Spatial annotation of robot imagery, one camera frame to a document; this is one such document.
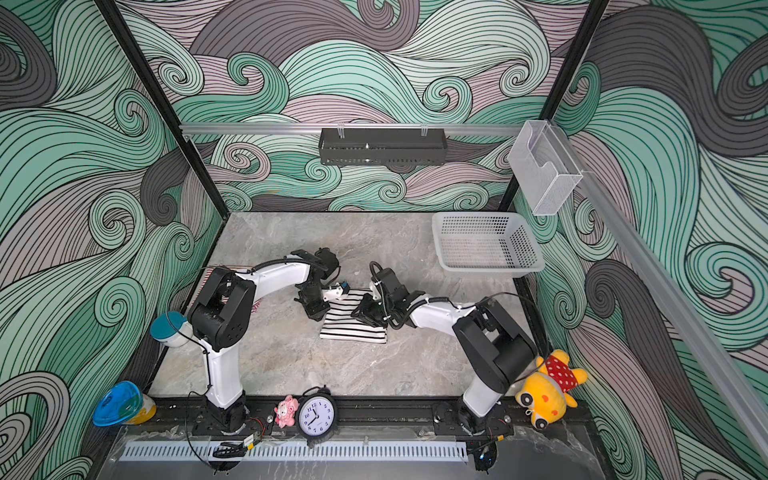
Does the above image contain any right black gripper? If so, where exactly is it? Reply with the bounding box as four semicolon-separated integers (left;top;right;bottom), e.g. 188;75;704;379
347;292;396;328

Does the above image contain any black white striped tank top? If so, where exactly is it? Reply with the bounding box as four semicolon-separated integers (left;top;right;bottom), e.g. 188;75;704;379
319;289;387;344

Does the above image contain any red white striped tank top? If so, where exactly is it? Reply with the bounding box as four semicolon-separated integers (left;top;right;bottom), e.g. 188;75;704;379
189;266;261;314

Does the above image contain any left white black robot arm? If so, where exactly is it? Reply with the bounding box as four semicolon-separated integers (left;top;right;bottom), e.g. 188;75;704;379
187;248;339;434

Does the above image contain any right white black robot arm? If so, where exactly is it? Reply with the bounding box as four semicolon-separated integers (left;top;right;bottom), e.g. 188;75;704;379
353;261;538;424

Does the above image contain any white plastic laundry basket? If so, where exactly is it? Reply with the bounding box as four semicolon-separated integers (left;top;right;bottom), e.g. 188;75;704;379
432;211;545;278

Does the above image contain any black round alarm clock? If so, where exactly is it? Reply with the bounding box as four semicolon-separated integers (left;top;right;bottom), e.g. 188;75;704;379
295;386;339;449

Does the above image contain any pink plush toy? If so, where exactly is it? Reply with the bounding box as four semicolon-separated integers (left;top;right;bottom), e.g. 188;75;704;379
274;395;299;428

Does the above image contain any teal lid white cup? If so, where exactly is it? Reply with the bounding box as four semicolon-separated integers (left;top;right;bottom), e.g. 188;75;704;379
150;311;193;348

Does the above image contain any yellow plush toy red shirt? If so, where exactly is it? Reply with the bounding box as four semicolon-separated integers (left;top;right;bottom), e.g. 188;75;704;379
515;349;589;430

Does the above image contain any blue yellow plastic toy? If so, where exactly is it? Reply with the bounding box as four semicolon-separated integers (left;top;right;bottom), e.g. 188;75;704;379
92;381;157;427

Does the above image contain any black wall shelf tray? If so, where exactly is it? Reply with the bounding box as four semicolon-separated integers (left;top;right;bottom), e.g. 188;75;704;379
318;129;448;168

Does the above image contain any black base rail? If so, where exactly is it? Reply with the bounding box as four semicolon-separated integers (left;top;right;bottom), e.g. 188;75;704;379
161;394;580;438

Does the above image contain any aluminium back wall rail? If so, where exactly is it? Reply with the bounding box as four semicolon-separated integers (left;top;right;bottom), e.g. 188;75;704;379
179;122;522;137

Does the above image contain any aluminium wall rail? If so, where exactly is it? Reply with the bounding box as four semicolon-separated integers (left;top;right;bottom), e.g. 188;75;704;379
549;123;767;460
179;122;522;137

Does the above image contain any clear acrylic wall holder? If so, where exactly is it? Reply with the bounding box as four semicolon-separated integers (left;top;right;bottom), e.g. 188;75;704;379
507;120;583;216

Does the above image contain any white slotted cable duct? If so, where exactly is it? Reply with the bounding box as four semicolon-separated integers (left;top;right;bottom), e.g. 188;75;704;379
119;441;469;463

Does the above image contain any aluminium right wall rail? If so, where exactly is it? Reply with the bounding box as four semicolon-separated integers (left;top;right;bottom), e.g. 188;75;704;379
549;123;767;460

